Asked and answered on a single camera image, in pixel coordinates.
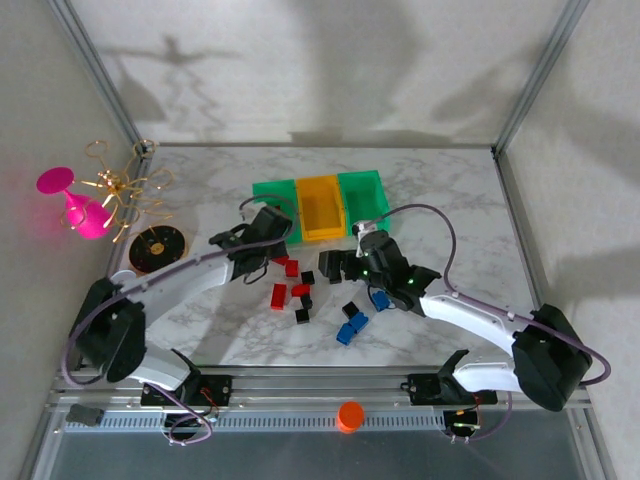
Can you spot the long red lego brick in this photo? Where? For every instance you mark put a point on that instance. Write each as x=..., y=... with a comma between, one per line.
x=280, y=296

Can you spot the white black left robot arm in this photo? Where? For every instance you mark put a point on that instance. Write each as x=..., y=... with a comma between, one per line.
x=175, y=280

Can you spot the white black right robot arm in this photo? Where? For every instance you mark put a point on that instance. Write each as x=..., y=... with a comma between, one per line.
x=475, y=315

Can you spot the blue lego brick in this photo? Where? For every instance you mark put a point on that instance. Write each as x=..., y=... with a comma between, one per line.
x=360, y=322
x=381, y=301
x=346, y=334

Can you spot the yellow plastic bin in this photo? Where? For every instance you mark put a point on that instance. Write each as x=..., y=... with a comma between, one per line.
x=322, y=210

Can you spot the green plastic bin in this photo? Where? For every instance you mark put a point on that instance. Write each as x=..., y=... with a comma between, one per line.
x=362, y=195
x=265, y=190

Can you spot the black gold-rimmed round base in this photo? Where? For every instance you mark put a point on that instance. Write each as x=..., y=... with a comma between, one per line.
x=157, y=247

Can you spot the orange round cap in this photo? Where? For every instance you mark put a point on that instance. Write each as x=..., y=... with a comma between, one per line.
x=351, y=416

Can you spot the pink wine glass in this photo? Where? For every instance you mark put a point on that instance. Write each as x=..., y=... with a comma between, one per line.
x=82, y=220

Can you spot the thin aluminium table-edge rail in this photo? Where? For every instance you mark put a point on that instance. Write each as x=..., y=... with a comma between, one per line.
x=320, y=145

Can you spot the aluminium mounting rail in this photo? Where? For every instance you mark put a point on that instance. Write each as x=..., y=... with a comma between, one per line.
x=320, y=385

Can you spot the aluminium frame post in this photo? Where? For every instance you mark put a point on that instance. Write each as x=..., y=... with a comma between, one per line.
x=540, y=75
x=95, y=75

